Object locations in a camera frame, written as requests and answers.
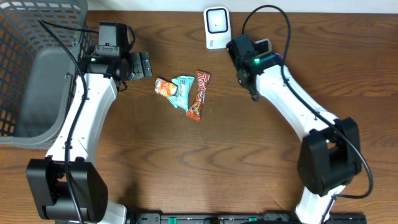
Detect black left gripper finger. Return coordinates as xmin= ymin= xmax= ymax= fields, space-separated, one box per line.
xmin=140 ymin=52 xmax=152 ymax=78
xmin=129 ymin=53 xmax=144 ymax=80

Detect orange tissue pack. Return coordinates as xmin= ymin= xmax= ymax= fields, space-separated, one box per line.
xmin=154 ymin=78 xmax=178 ymax=97

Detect teal snack packet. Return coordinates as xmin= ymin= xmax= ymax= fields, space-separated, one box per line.
xmin=167 ymin=76 xmax=195 ymax=112

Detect dark red snack packet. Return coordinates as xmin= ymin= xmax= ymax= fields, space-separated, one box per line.
xmin=186 ymin=70 xmax=211 ymax=122

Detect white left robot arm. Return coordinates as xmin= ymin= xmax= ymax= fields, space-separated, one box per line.
xmin=26 ymin=45 xmax=152 ymax=223

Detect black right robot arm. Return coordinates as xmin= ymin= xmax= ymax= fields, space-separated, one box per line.
xmin=226 ymin=36 xmax=362 ymax=223

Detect dark grey plastic basket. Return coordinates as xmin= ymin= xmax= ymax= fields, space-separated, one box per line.
xmin=1 ymin=0 xmax=94 ymax=149

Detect black camera cable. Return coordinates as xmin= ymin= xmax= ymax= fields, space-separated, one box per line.
xmin=37 ymin=19 xmax=100 ymax=224
xmin=241 ymin=4 xmax=374 ymax=224

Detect black left camera cable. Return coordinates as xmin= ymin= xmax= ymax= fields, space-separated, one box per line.
xmin=37 ymin=19 xmax=100 ymax=224

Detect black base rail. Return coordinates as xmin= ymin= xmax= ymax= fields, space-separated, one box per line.
xmin=131 ymin=212 xmax=367 ymax=224

